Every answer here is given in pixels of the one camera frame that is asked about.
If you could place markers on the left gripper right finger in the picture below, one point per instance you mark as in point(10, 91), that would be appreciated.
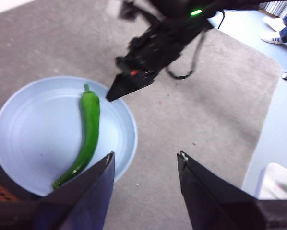
point(213, 206)

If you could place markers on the pale white box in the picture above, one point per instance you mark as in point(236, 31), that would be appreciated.
point(275, 182)

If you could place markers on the blue round plate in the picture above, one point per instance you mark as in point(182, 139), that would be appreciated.
point(38, 131)

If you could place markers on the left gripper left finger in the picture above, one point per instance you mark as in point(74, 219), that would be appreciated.
point(81, 203)

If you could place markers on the person's foot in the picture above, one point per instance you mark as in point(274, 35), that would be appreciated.
point(271, 37)
point(274, 22)

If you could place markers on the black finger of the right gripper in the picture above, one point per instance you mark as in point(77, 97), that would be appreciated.
point(129, 86)

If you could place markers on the long green pepper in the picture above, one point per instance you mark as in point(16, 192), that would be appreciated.
point(90, 119)

